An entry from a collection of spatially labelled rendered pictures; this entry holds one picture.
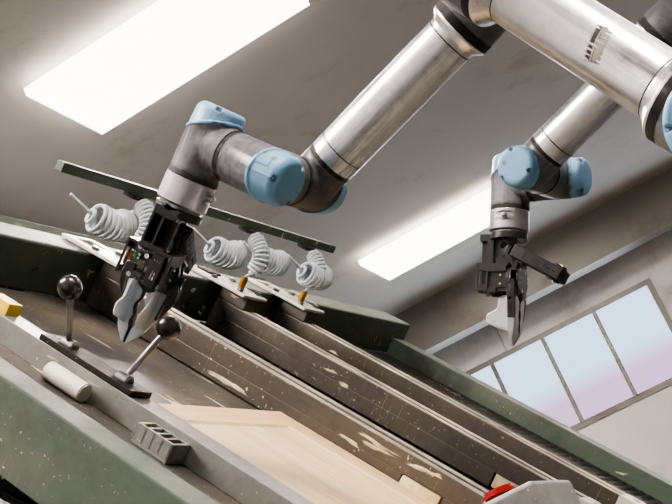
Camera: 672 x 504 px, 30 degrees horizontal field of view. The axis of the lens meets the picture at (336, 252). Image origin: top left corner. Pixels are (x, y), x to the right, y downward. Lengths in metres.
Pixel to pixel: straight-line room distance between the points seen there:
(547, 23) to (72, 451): 0.77
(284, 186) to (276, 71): 4.73
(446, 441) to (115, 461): 1.16
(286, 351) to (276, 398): 0.50
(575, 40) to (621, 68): 0.07
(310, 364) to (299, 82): 3.97
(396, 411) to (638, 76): 1.32
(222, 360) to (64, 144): 4.08
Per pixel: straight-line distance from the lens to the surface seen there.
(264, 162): 1.68
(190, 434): 1.79
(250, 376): 2.31
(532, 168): 2.20
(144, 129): 6.45
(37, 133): 6.19
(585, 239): 10.42
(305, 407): 2.24
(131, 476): 1.52
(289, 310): 3.09
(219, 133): 1.74
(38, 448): 1.61
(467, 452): 2.56
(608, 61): 1.48
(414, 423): 2.61
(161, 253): 1.75
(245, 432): 2.03
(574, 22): 1.51
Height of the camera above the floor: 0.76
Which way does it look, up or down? 21 degrees up
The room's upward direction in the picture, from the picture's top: 23 degrees counter-clockwise
